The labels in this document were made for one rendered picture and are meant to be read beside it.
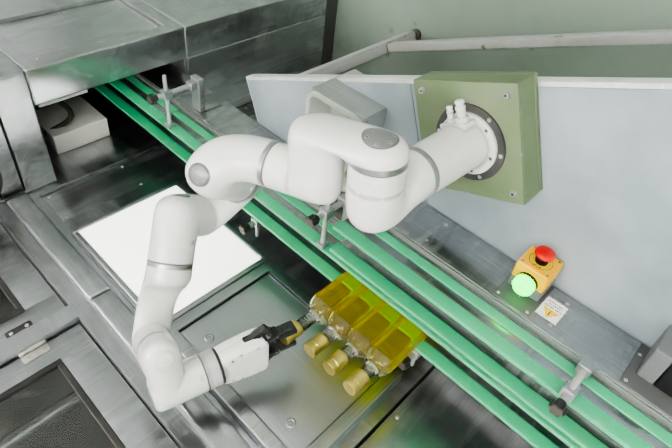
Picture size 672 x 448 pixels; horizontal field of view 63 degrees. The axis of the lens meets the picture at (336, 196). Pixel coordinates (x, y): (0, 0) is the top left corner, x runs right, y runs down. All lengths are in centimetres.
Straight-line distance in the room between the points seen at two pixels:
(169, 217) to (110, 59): 82
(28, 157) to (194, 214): 84
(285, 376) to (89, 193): 87
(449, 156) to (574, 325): 43
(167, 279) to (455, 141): 57
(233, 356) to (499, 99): 69
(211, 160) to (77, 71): 84
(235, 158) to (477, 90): 45
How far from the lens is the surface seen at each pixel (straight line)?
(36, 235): 168
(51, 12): 202
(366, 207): 85
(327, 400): 127
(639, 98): 100
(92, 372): 140
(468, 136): 102
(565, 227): 115
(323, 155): 85
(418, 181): 91
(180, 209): 103
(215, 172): 96
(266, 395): 127
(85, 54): 172
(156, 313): 116
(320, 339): 118
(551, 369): 113
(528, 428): 124
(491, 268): 121
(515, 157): 104
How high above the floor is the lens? 166
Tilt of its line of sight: 36 degrees down
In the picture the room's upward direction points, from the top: 121 degrees counter-clockwise
